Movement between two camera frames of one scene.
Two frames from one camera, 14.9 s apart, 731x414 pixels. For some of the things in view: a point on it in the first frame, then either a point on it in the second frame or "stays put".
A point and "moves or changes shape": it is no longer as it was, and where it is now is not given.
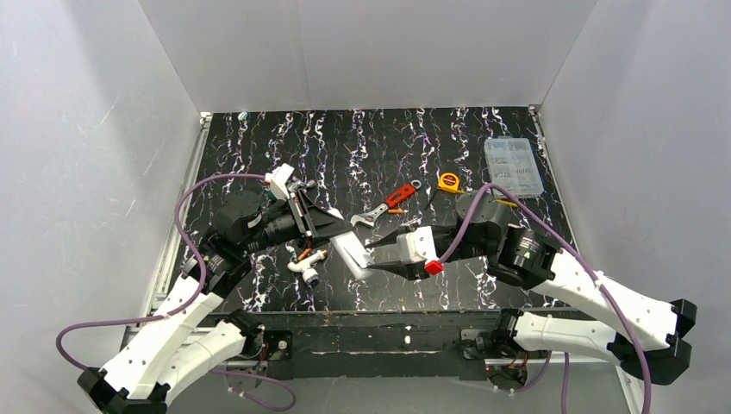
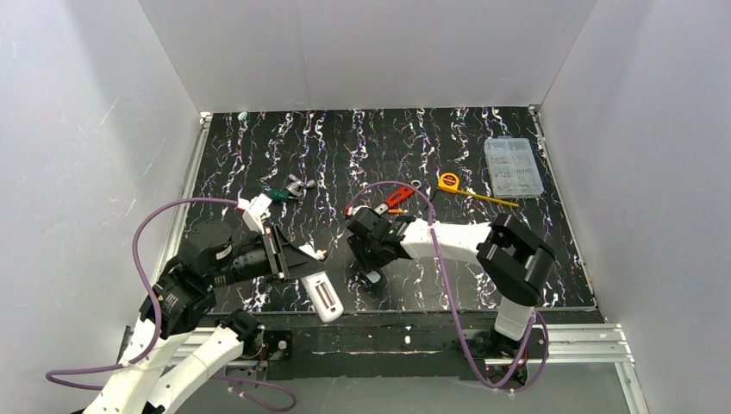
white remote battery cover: (416, 220) moves or changes shape
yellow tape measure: (448, 183) stays put
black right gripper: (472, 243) -> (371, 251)
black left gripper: (307, 216) -> (275, 252)
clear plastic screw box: (511, 165) stays put
